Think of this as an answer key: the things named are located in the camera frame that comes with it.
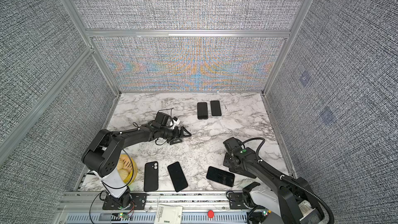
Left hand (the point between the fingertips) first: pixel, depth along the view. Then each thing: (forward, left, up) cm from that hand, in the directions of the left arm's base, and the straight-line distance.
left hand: (187, 138), depth 88 cm
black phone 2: (-18, +6, -7) cm, 20 cm away
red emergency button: (-36, -10, -4) cm, 37 cm away
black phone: (+25, -11, -7) cm, 28 cm away
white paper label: (-35, +9, -8) cm, 37 cm away
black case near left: (-20, +19, -7) cm, 29 cm away
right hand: (-12, -23, -7) cm, 27 cm away
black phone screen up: (+26, -20, -6) cm, 34 cm away
